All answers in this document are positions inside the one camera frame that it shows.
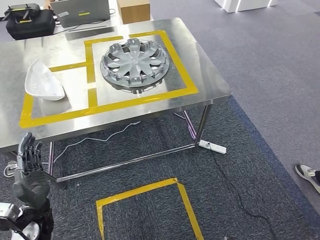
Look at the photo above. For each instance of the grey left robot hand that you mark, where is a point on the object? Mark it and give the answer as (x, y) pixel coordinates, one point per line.
(32, 188)

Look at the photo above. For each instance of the white plastic shell part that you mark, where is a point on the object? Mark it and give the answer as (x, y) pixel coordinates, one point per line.
(42, 82)

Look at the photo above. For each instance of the stainless steel workbench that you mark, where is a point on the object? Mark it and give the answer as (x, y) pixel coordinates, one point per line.
(200, 76)

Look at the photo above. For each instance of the white power strip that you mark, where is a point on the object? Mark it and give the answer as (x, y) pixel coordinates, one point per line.
(11, 167)
(212, 146)

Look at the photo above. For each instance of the black carry case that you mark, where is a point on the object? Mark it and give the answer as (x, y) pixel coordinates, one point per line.
(29, 28)

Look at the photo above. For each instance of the black remote controller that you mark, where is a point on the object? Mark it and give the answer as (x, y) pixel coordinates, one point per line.
(23, 8)

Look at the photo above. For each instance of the grey plastic wheel cover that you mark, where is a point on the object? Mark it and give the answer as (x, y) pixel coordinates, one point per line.
(135, 61)

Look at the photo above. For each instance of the grey laptop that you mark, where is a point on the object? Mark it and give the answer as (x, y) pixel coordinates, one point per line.
(80, 13)

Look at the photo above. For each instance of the white desk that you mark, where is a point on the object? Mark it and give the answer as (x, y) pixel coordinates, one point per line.
(113, 20)

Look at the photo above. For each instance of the brown cardboard box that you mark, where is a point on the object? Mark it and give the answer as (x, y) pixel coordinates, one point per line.
(135, 13)

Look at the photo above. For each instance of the white display platform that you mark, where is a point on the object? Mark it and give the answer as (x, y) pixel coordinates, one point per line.
(244, 5)

